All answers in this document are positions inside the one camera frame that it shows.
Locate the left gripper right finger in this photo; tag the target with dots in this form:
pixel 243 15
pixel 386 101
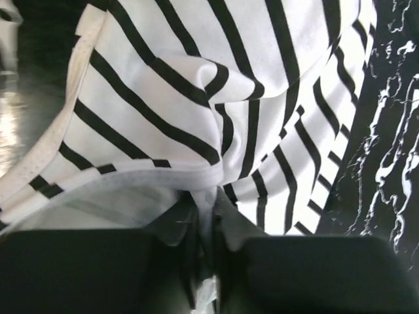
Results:
pixel 230 232

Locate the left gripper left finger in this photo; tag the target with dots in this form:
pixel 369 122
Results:
pixel 174 265

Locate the striped tank top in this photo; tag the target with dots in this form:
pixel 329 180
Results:
pixel 165 98

